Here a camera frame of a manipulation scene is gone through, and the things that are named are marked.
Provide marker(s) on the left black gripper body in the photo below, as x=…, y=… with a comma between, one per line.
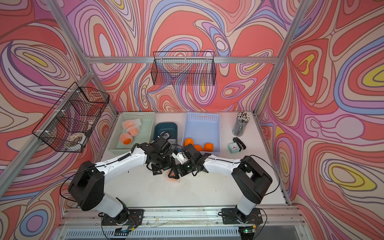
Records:
x=164, y=163

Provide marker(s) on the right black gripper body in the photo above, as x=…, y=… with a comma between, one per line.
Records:
x=185, y=169

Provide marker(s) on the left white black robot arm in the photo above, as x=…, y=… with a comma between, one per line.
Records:
x=88, y=184

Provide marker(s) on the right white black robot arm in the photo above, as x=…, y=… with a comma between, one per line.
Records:
x=252, y=180

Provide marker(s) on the dark teal plastic tub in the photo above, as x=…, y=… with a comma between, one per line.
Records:
x=166, y=127

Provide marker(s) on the light blue plastic basket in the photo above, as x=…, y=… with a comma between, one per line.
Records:
x=203, y=128

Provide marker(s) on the green plastic basket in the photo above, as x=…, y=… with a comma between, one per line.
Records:
x=145, y=136

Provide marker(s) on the small teal alarm clock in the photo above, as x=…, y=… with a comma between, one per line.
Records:
x=234, y=148

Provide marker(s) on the cup of pencils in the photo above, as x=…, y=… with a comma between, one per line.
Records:
x=242, y=120

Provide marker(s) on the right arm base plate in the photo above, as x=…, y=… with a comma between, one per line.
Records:
x=231, y=216

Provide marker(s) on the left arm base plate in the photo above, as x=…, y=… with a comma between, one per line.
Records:
x=132, y=217

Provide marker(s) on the item in left wire basket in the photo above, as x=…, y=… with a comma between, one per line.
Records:
x=75, y=141

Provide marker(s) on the black wire basket back wall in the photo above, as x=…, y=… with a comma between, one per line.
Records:
x=184, y=68

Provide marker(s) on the black wire basket wall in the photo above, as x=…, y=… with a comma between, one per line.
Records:
x=79, y=110
x=184, y=68

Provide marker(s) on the black wire basket left wall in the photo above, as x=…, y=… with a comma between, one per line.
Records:
x=79, y=110

